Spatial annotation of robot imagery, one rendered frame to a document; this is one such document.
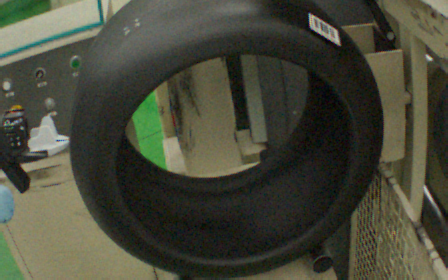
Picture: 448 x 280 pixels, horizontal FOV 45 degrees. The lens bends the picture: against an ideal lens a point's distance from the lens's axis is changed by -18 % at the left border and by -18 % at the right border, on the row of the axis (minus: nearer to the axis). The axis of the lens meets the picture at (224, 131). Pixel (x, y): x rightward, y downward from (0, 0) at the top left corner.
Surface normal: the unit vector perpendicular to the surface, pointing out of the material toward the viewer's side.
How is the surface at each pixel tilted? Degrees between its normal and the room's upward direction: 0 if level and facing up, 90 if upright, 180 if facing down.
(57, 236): 90
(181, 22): 43
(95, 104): 63
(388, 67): 90
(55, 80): 90
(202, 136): 90
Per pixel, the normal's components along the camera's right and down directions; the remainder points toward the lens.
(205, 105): 0.15, 0.47
